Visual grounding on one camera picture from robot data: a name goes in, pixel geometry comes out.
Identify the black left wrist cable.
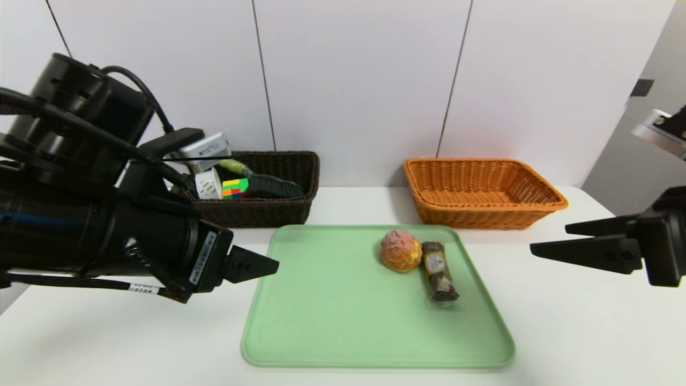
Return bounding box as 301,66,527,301
0,65,192,189

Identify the dark brown wicker basket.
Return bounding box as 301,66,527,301
180,151,320,228

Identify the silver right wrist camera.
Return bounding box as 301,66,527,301
631,106,686,161

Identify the light green plastic tray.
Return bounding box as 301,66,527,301
241,225,516,369

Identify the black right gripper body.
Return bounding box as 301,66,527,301
635,186,686,287

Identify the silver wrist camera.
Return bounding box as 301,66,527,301
631,106,686,161
180,132,232,174

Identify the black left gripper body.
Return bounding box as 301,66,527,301
111,191,234,296

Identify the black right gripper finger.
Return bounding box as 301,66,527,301
565,214,639,237
530,233,644,275

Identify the chocolate roll snack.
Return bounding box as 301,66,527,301
421,241,460,309

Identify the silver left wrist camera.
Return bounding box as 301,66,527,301
180,132,232,174

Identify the black brush with green handle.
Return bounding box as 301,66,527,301
217,159,305,200

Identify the colourful puzzle cube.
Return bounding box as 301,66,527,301
222,178,250,200

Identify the round golden bread bun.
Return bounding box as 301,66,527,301
380,229,423,273

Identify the orange wicker basket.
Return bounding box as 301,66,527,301
403,158,569,230

